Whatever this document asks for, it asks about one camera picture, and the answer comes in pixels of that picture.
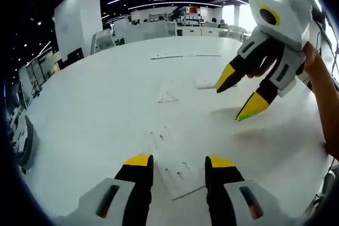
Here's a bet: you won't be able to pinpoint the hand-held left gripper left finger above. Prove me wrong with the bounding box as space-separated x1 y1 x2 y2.
54 152 154 226

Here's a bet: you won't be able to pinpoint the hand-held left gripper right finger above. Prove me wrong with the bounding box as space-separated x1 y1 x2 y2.
204 154 295 226

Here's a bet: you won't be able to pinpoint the white socket holder cover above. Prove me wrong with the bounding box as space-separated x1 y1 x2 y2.
157 82 180 104

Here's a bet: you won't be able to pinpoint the person's right hand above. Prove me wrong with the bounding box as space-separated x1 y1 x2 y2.
246 38 282 79

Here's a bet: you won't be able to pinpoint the thin white plastic strip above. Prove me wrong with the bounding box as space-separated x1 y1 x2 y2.
150 55 184 60

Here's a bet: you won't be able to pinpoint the white low partitions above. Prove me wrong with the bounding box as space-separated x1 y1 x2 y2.
113 21 177 43

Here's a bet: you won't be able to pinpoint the black monitor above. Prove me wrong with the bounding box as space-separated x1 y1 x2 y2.
61 47 85 68

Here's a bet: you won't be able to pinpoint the white square pillar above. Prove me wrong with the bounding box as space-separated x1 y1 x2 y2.
54 0 104 57

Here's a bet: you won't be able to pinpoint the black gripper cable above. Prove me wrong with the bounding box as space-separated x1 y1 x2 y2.
312 8 339 92

